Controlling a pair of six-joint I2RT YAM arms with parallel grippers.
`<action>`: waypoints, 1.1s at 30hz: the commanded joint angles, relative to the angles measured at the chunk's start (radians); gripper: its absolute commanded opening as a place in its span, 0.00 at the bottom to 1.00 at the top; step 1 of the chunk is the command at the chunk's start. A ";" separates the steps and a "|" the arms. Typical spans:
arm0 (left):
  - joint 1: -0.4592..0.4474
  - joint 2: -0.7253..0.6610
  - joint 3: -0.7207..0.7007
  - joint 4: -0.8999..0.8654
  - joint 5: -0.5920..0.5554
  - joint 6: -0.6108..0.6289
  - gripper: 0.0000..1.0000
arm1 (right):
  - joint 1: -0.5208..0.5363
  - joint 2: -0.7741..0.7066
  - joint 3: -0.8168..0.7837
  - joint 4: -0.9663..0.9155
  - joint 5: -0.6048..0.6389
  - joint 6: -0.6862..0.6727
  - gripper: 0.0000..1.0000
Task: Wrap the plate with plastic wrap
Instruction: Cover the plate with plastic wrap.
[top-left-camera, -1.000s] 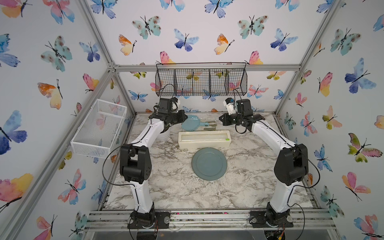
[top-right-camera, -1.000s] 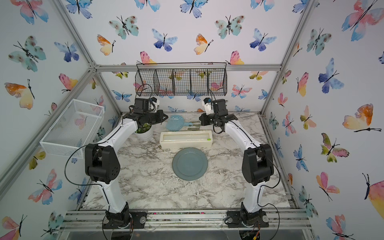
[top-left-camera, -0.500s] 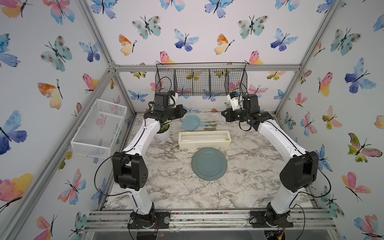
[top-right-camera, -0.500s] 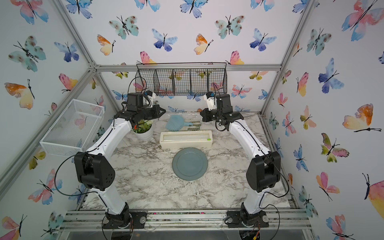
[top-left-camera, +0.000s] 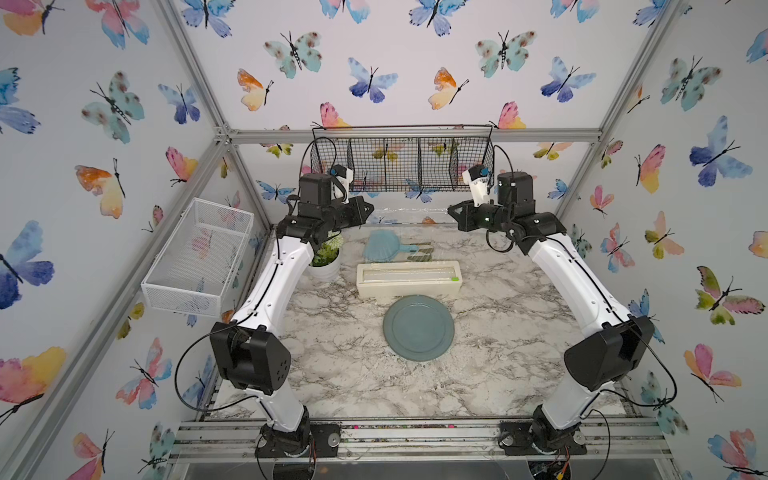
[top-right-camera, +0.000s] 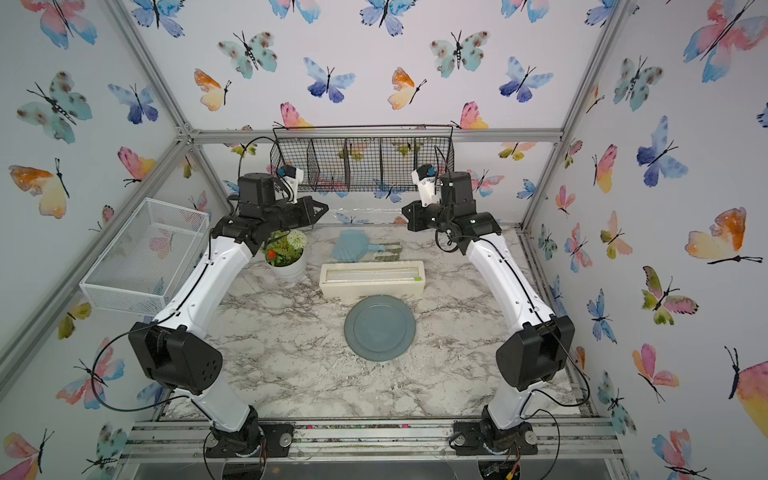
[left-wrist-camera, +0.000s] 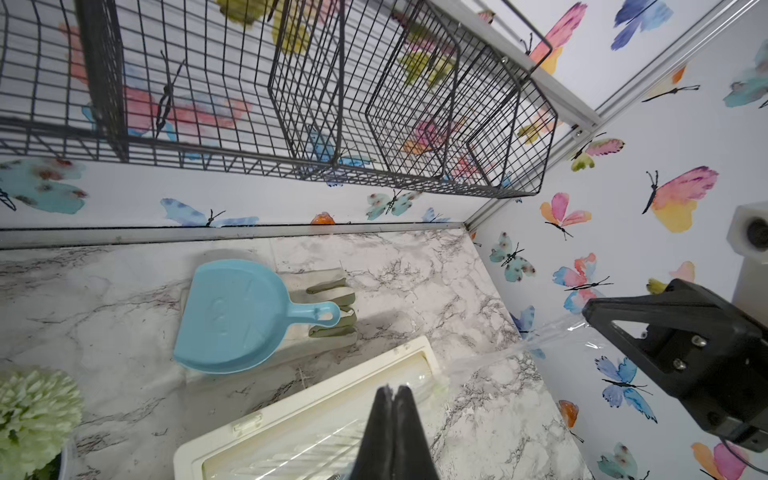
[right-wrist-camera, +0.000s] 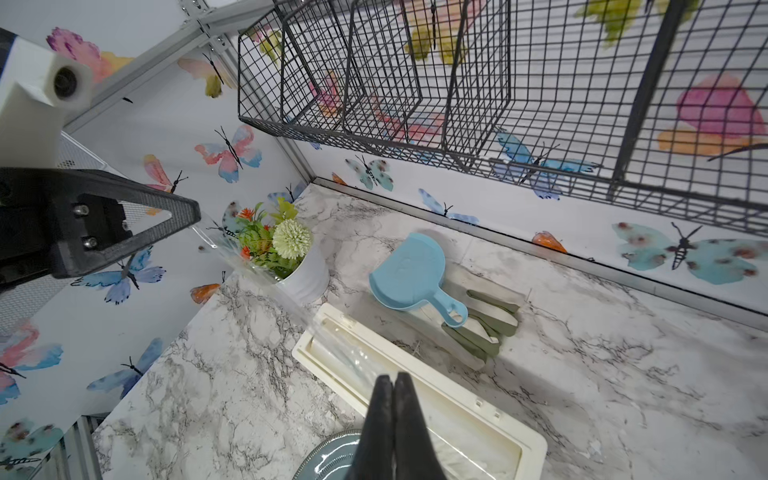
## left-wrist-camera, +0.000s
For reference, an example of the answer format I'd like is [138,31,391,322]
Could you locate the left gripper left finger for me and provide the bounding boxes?
[350,386,394,480]

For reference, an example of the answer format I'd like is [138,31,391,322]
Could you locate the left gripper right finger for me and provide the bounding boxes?
[392,385,439,480]

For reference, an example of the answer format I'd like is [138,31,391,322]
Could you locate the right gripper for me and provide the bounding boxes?
[582,279,767,452]

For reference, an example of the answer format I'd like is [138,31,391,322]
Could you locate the cream plastic wrap dispenser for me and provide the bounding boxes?
[173,336,440,479]

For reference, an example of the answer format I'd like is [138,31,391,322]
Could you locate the clear plastic wrap sheet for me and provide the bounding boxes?
[410,314,607,398]

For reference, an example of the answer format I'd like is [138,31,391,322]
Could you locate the white green striped cloth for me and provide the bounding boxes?
[179,267,359,385]

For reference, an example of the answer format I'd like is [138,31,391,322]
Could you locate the potted plant white pot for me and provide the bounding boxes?
[1,367,84,479]

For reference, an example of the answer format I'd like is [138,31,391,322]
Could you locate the black wire wall basket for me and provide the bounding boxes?
[1,1,558,199]

